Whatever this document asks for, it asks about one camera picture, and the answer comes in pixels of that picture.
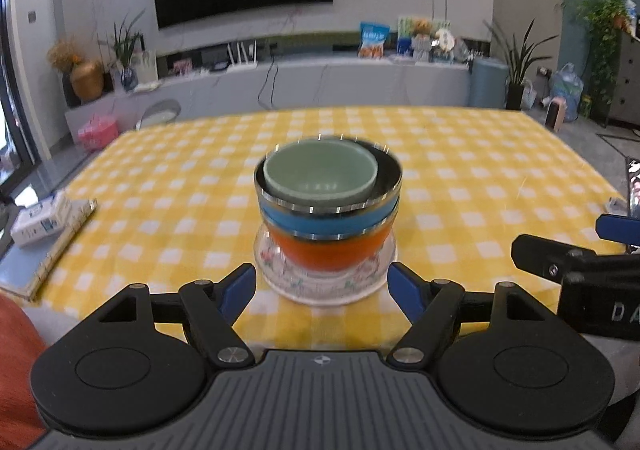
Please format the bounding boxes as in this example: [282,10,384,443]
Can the white rolling stool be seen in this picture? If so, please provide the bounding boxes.
[134,99,181,130]

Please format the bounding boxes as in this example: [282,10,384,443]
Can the tall leafy potted plant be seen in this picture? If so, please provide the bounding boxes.
[484,20,559,111]

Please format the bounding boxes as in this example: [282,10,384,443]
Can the black power cable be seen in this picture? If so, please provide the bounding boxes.
[255,58,281,112]

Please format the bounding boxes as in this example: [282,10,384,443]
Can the yellow checkered tablecloth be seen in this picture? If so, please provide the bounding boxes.
[40,106,622,349]

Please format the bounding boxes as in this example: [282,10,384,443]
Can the pink bag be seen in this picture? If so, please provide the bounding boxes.
[77,115,119,151]

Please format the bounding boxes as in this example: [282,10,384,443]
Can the grey drawer cabinet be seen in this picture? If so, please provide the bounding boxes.
[608,34,640,128]

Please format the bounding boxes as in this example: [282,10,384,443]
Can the blue plastic bag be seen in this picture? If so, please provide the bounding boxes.
[550,62,584,122]

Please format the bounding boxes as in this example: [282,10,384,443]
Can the brown round vase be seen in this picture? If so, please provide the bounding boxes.
[70,60,104,102]

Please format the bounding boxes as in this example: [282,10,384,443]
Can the long grey tv cabinet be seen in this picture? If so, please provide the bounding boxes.
[65,57,471,135]

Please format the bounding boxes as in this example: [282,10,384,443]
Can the orange steel bowl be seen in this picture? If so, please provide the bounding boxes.
[265,219,393,271]

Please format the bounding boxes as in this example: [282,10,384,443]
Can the pink space heater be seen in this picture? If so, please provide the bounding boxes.
[544,97,567,132]

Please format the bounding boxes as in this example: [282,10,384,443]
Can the blue banded steel bowl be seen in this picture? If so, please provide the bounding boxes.
[254,135,402,240]

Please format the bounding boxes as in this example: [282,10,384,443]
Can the green potted grass plant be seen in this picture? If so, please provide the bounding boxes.
[99,11,144,92]

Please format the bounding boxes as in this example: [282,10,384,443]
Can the green cookie box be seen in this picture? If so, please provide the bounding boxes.
[396,16,451,61]

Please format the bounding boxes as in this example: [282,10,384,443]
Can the green ceramic bowl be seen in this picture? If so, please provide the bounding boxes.
[262,138,378,206]

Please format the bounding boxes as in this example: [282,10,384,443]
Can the climbing green vine plant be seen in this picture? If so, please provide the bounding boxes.
[577,0,628,121]

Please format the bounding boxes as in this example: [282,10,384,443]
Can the grey trash bin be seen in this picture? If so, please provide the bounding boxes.
[469,57,509,109]

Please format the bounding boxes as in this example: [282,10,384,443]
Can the smartphone on stand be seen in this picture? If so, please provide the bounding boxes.
[626,156,640,220]

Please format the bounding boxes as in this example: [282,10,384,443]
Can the clear patterned glass plate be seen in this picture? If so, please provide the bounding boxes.
[253,226,397,307]

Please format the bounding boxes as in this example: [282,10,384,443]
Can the white tissue pack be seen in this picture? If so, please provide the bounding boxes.
[11,191,70,246]

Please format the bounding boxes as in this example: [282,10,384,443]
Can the blue snack bag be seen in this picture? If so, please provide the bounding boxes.
[358,22,390,59]

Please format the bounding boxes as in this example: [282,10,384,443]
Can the white wifi router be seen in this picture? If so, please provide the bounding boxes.
[227,40,258,72]

